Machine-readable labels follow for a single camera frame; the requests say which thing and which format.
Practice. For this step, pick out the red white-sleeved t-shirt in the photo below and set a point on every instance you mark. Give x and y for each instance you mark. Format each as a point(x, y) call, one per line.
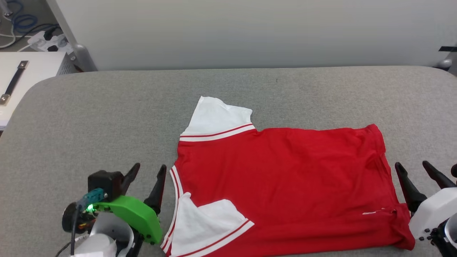
point(285, 178)

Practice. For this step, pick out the white power strip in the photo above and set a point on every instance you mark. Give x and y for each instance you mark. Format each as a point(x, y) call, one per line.
point(43, 43)

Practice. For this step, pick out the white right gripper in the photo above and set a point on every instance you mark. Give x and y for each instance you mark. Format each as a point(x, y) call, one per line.
point(432, 210)

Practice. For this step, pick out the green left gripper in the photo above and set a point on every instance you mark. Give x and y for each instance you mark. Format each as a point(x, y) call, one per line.
point(135, 216)

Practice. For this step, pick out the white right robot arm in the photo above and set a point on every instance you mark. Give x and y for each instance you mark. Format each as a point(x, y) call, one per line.
point(444, 239)

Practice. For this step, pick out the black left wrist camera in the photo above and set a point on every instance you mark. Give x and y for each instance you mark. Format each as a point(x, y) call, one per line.
point(105, 184)

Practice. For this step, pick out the grey round table foot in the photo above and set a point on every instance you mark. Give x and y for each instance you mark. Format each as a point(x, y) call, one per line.
point(445, 64)

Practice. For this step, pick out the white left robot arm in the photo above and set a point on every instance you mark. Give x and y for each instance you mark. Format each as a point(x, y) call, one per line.
point(100, 239)

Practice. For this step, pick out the white equipment case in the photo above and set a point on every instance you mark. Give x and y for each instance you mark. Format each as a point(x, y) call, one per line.
point(39, 67)

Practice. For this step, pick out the white table leg grey foot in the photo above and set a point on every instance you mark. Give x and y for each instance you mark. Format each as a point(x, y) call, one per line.
point(64, 21)

